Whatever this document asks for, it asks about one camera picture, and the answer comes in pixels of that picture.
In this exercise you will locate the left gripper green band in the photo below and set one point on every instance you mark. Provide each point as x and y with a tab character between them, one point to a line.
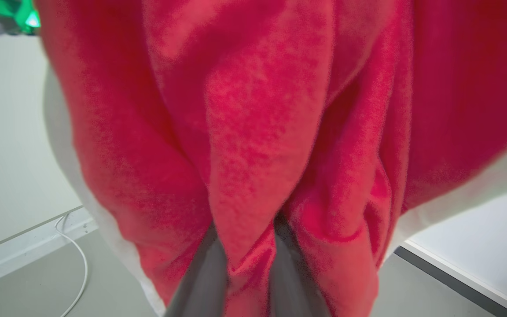
2	15

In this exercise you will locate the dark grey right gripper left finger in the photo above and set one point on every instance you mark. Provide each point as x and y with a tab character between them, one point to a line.
200	281

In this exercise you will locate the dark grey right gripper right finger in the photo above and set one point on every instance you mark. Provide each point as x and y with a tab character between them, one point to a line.
291	281

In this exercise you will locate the red jersey with white trim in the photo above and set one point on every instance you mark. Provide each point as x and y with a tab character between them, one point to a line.
258	132

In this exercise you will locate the black baseboard strip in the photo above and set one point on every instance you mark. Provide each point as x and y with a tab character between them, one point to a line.
447	281

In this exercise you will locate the white skirting board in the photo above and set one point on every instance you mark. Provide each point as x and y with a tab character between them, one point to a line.
29	246

